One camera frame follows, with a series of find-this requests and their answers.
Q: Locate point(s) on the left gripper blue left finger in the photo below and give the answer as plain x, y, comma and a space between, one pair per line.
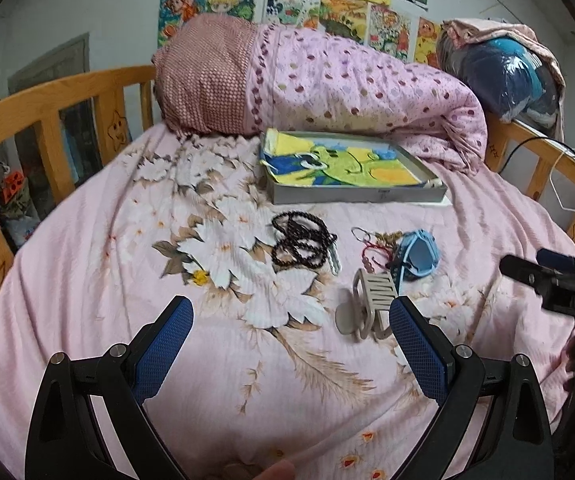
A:
155, 351

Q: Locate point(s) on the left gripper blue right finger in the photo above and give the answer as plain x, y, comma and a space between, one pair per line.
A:
427, 349

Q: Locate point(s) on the beige hair claw clip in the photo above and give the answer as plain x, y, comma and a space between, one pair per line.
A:
365, 313

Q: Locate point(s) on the blue hair claw clip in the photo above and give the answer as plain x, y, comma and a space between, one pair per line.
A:
416, 256

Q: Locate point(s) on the silver hair clip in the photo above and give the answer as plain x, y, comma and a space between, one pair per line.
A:
334, 261

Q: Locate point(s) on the pink floral bed sheet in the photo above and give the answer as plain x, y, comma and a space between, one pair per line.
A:
265, 373

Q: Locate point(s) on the grey tray with frog cloth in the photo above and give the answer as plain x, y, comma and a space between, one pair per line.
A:
316, 167

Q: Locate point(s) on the rolled pink dotted quilt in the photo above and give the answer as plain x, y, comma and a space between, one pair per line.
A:
220, 74

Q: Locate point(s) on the wooden bed rail right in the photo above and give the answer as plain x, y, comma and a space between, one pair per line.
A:
552, 159

